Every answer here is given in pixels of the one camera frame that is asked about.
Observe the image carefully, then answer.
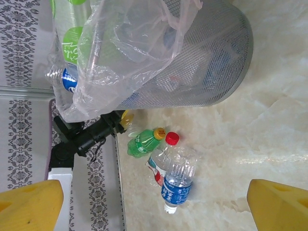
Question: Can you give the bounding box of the clear plastic bin liner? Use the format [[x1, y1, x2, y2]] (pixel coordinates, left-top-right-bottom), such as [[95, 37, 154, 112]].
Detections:
[[44, 0, 204, 123]]

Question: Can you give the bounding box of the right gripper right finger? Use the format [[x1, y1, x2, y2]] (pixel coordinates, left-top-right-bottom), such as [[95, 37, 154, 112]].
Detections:
[[247, 178, 308, 231]]

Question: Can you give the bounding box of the green bottle yellow cap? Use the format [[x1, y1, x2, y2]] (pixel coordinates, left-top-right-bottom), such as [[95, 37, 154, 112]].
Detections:
[[127, 127, 167, 158]]

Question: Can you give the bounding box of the aluminium left frame post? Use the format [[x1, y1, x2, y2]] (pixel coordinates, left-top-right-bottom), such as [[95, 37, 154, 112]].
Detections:
[[0, 86, 57, 99]]

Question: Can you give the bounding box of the clear bottle green label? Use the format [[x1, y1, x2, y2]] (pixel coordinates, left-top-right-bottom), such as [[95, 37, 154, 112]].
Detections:
[[49, 0, 102, 65]]

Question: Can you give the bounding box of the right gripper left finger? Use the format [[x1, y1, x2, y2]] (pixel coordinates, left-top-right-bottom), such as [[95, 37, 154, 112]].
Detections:
[[0, 179, 64, 231]]

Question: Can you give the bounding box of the clear bottle red cap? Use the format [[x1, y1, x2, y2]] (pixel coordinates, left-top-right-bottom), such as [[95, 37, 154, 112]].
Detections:
[[145, 131, 180, 188]]

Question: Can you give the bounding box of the aluminium left side rail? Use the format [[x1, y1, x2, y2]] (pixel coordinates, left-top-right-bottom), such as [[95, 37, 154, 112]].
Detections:
[[114, 133, 127, 231]]

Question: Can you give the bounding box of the blue label clear plastic bottle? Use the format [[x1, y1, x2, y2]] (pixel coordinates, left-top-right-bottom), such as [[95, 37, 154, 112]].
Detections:
[[45, 64, 80, 93], [160, 146, 198, 215]]

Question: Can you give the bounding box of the grey metal mesh bin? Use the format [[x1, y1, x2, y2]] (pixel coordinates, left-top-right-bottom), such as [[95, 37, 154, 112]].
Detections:
[[72, 0, 255, 111]]

